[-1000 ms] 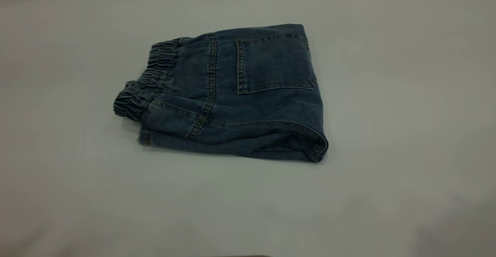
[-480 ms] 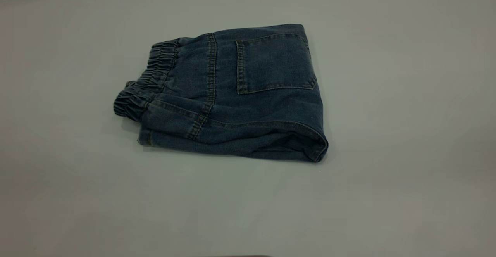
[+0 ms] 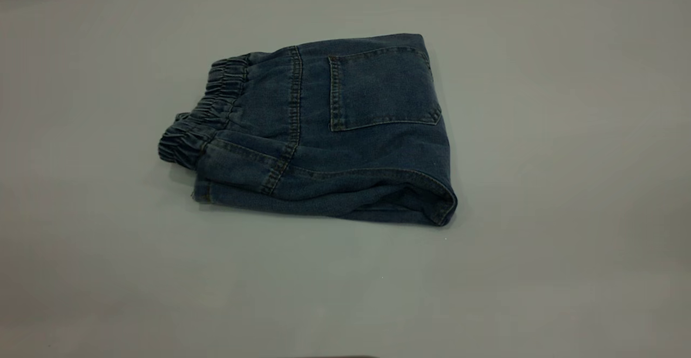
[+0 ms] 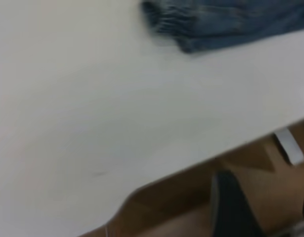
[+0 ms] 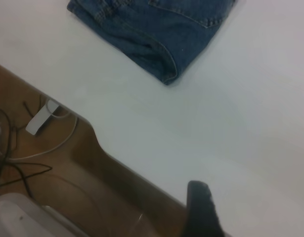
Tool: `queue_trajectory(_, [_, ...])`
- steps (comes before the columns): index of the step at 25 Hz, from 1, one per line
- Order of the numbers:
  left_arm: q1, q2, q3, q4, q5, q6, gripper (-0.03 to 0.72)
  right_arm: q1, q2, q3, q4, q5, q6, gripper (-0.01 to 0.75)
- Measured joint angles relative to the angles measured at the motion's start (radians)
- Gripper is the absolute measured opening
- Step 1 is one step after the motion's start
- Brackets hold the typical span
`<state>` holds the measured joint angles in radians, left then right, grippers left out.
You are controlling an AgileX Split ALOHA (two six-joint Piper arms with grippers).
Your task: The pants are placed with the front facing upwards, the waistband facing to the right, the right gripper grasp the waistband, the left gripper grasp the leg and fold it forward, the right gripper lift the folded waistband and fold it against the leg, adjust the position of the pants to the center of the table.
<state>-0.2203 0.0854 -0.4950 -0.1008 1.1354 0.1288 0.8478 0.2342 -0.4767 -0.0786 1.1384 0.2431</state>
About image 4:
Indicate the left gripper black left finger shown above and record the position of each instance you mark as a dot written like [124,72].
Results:
[228,217]

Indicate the white flat bar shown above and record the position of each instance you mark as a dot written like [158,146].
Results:
[289,145]

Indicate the blue denim jeans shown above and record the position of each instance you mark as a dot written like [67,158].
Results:
[216,24]

